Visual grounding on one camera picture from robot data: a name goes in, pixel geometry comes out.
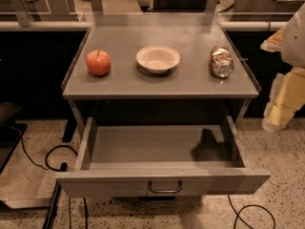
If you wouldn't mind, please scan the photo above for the black cable floor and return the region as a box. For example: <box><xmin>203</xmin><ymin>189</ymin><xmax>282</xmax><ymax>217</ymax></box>
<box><xmin>9</xmin><ymin>126</ymin><xmax>79</xmax><ymax>173</ymax></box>
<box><xmin>227</xmin><ymin>194</ymin><xmax>276</xmax><ymax>229</ymax></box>

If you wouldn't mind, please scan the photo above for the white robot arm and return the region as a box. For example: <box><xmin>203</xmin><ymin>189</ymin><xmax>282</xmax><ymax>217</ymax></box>
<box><xmin>260</xmin><ymin>5</ymin><xmax>305</xmax><ymax>132</ymax></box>

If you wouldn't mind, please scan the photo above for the white bowl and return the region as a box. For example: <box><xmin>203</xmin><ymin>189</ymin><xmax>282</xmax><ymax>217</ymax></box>
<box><xmin>136</xmin><ymin>45</ymin><xmax>180</xmax><ymax>73</ymax></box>

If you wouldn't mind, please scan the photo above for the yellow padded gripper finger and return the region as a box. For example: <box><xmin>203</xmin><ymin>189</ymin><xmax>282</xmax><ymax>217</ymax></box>
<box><xmin>261</xmin><ymin>67</ymin><xmax>305</xmax><ymax>133</ymax></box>

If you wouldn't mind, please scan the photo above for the grey top drawer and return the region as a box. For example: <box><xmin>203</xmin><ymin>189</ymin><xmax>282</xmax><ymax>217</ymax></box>
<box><xmin>56</xmin><ymin>116</ymin><xmax>270</xmax><ymax>198</ymax></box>

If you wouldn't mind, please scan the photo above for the white rail left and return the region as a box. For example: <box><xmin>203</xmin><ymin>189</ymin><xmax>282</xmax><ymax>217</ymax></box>
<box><xmin>0</xmin><ymin>21</ymin><xmax>91</xmax><ymax>31</ymax></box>

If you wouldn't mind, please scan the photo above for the dark object left edge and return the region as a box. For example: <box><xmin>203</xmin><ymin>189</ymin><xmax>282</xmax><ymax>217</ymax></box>
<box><xmin>0</xmin><ymin>102</ymin><xmax>28</xmax><ymax>174</ymax></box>

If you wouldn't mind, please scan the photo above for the white rail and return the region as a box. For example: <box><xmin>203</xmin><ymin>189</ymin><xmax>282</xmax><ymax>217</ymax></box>
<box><xmin>221</xmin><ymin>21</ymin><xmax>287</xmax><ymax>31</ymax></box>
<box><xmin>0</xmin><ymin>21</ymin><xmax>91</xmax><ymax>31</ymax></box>

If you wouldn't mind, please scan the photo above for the crushed metal can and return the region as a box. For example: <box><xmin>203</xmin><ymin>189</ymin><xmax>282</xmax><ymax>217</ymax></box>
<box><xmin>210</xmin><ymin>46</ymin><xmax>234</xmax><ymax>78</ymax></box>

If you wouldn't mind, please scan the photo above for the red apple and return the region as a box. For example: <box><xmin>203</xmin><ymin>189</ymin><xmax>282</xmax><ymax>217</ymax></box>
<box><xmin>86</xmin><ymin>50</ymin><xmax>112</xmax><ymax>76</ymax></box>

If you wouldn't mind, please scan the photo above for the black cable right floor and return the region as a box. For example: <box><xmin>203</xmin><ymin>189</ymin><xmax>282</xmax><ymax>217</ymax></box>
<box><xmin>227</xmin><ymin>194</ymin><xmax>276</xmax><ymax>229</ymax></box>

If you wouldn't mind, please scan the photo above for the black cable left floor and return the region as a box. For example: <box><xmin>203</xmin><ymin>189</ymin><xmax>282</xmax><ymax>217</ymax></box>
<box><xmin>9</xmin><ymin>126</ymin><xmax>79</xmax><ymax>173</ymax></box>

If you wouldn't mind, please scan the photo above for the white rail right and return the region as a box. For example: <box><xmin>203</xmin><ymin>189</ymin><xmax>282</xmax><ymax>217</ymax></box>
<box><xmin>221</xmin><ymin>21</ymin><xmax>287</xmax><ymax>31</ymax></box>

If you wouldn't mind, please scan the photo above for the grey drawer cabinet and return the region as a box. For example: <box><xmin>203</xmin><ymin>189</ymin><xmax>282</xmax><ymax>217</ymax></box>
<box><xmin>60</xmin><ymin>12</ymin><xmax>262</xmax><ymax>145</ymax></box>

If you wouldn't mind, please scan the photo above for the black floor bar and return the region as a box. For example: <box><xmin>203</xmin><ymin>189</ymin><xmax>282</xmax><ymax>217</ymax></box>
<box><xmin>43</xmin><ymin>181</ymin><xmax>61</xmax><ymax>229</ymax></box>

